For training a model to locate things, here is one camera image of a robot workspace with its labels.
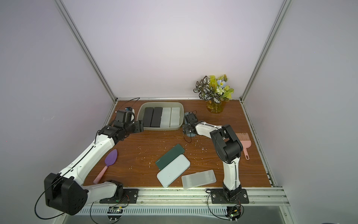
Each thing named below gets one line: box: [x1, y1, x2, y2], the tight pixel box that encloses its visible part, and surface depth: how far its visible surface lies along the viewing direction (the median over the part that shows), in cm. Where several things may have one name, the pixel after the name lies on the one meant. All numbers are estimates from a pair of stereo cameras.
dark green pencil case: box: [155, 143, 185, 171], surface depth 89 cm
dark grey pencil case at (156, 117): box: [150, 106, 163, 128], surface depth 109 cm
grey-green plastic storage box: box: [136, 101, 185, 131], surface depth 109 cm
